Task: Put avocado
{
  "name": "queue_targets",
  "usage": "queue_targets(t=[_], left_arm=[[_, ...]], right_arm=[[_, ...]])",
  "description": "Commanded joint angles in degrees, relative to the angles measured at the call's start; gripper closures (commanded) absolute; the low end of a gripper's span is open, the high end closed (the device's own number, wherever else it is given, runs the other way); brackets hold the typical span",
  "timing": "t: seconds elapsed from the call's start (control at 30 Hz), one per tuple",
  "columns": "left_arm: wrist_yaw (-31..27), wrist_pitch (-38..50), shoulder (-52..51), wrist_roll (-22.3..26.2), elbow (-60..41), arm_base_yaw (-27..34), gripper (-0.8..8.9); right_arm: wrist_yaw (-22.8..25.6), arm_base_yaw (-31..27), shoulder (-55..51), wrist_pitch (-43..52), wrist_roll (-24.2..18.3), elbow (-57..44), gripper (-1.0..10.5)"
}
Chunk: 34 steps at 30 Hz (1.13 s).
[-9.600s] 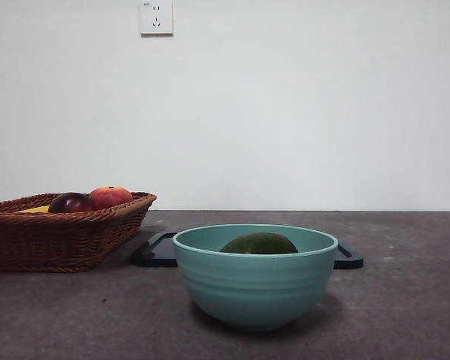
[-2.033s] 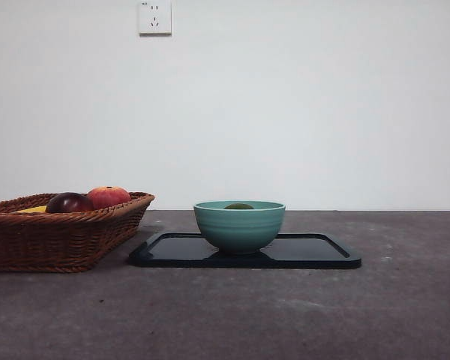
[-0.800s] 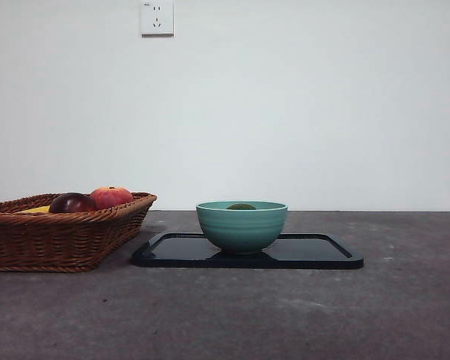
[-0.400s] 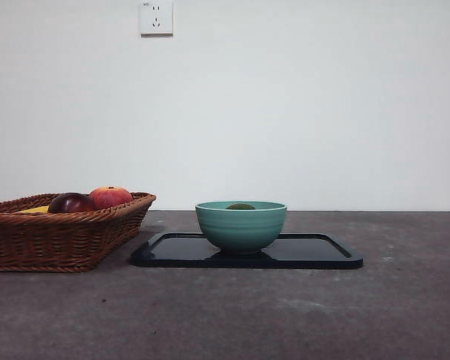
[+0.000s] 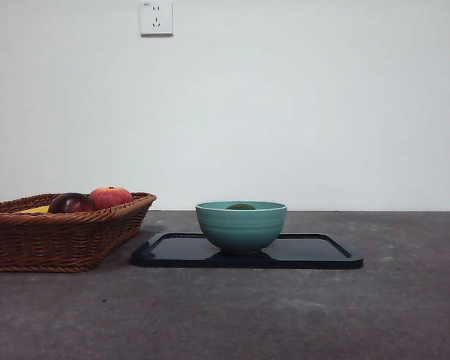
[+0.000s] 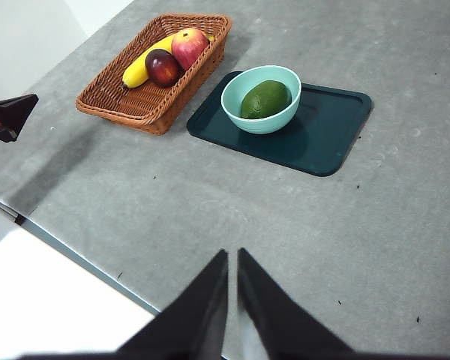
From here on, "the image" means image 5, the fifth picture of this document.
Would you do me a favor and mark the teal ceramic bowl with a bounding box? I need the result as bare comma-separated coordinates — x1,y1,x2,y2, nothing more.
194,200,288,256

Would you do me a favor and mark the black rectangular tray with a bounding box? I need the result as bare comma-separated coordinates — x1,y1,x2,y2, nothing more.
130,232,364,269

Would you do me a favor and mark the red and yellow apple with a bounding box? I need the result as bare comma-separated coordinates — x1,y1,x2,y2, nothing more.
88,184,134,210

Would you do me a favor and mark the brown woven wicker basket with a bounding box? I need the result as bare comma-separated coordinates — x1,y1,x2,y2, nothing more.
0,191,158,273

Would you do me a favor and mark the white wall power socket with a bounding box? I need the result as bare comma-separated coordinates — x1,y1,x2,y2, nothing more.
140,0,174,37

